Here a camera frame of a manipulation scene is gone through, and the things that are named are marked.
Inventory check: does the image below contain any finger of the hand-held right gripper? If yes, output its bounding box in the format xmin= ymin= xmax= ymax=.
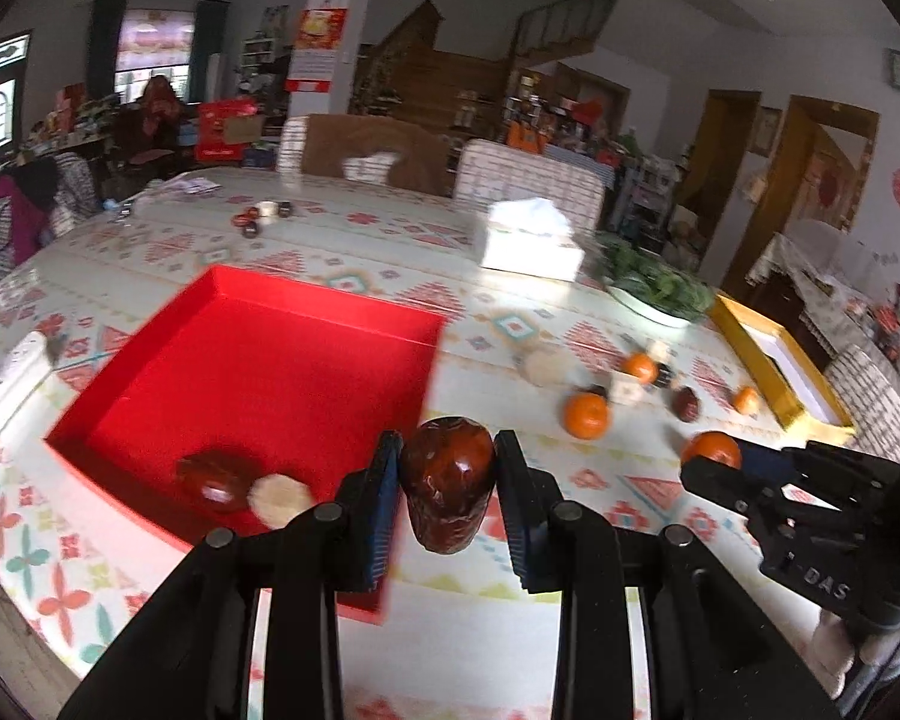
xmin=681 ymin=457 xmax=781 ymax=522
xmin=741 ymin=441 xmax=886 ymax=507

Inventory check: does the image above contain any red carton box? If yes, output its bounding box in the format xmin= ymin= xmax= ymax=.
xmin=195 ymin=97 xmax=265 ymax=162

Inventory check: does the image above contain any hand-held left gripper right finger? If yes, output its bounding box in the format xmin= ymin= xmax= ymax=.
xmin=493 ymin=429 xmax=841 ymax=720

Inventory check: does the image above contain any white round cake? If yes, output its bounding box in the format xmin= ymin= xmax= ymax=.
xmin=521 ymin=349 xmax=571 ymax=389
xmin=246 ymin=472 xmax=312 ymax=533

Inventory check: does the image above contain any person's right hand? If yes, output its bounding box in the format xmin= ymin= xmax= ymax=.
xmin=806 ymin=604 xmax=860 ymax=700

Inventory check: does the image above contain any plate of green vegetables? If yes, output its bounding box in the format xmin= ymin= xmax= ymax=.
xmin=596 ymin=232 xmax=717 ymax=316

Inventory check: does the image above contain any framed wall picture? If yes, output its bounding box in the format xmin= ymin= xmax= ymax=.
xmin=754 ymin=106 xmax=783 ymax=158

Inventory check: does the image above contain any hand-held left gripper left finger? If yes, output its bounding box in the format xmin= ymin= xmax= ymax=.
xmin=58 ymin=429 xmax=404 ymax=720

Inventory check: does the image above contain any wooden staircase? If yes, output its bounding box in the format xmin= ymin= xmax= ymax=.
xmin=356 ymin=0 xmax=631 ymax=113

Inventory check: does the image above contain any white woven chair back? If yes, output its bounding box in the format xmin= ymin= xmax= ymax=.
xmin=454 ymin=139 xmax=605 ymax=233

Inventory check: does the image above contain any red wall calendar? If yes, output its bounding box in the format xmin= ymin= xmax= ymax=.
xmin=285 ymin=7 xmax=350 ymax=93

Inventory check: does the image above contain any yellow box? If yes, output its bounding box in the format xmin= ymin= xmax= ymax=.
xmin=709 ymin=292 xmax=856 ymax=445

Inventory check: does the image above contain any large dark red date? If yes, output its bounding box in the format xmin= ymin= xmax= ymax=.
xmin=397 ymin=416 xmax=494 ymax=556

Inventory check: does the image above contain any white tissue box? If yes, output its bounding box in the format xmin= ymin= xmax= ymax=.
xmin=471 ymin=197 xmax=586 ymax=284

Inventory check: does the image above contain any brown backed chair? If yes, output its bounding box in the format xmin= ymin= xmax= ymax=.
xmin=276 ymin=114 xmax=451 ymax=197

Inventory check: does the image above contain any white plate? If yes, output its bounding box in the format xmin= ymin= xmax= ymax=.
xmin=606 ymin=281 xmax=702 ymax=329

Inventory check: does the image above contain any chair with draped clothes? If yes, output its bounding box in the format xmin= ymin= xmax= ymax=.
xmin=0 ymin=154 xmax=98 ymax=301

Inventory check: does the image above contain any curtained window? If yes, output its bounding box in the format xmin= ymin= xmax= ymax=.
xmin=94 ymin=0 xmax=230 ymax=98

